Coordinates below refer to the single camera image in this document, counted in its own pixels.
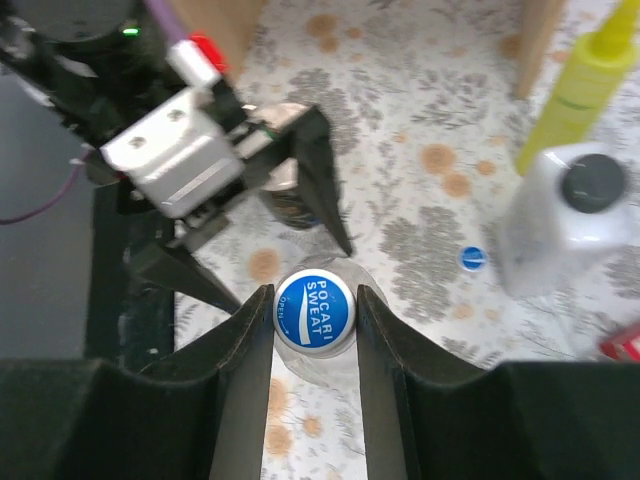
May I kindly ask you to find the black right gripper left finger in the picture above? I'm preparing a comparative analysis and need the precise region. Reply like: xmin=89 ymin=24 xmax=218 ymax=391
xmin=1 ymin=285 xmax=274 ymax=479

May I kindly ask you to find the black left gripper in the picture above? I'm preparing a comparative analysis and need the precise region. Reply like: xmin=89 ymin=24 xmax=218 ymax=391
xmin=0 ymin=0 xmax=251 ymax=251

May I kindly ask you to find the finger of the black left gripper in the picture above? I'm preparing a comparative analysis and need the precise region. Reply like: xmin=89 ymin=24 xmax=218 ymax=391
xmin=129 ymin=239 xmax=241 ymax=314
xmin=279 ymin=105 xmax=353 ymax=256

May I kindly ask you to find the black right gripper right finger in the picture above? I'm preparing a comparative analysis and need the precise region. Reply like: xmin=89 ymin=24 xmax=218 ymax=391
xmin=357 ymin=286 xmax=639 ymax=479

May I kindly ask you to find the blue white bottle cap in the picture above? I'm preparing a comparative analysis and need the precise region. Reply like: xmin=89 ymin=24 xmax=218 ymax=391
xmin=458 ymin=246 xmax=489 ymax=272
xmin=273 ymin=268 xmax=356 ymax=359

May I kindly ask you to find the clear plastic bottle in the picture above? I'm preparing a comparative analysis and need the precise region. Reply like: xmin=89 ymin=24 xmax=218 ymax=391
xmin=272 ymin=254 xmax=386 ymax=389

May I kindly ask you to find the yellow squeeze bottle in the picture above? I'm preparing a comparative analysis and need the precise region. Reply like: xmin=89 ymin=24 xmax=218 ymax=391
xmin=515 ymin=1 xmax=639 ymax=176

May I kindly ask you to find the white bottle black cap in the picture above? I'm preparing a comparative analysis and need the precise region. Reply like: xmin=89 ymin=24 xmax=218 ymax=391
xmin=497 ymin=142 xmax=634 ymax=298

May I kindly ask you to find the floral table mat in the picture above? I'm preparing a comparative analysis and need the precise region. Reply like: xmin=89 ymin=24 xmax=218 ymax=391
xmin=198 ymin=1 xmax=639 ymax=479

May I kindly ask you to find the red toothpaste box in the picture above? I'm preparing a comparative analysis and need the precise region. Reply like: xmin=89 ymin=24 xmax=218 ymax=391
xmin=599 ymin=323 xmax=640 ymax=362

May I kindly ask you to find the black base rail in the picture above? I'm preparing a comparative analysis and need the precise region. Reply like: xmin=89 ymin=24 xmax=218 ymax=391
xmin=84 ymin=184 xmax=175 ymax=371

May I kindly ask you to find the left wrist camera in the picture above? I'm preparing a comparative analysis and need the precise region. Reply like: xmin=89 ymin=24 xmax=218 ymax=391
xmin=101 ymin=87 xmax=244 ymax=219

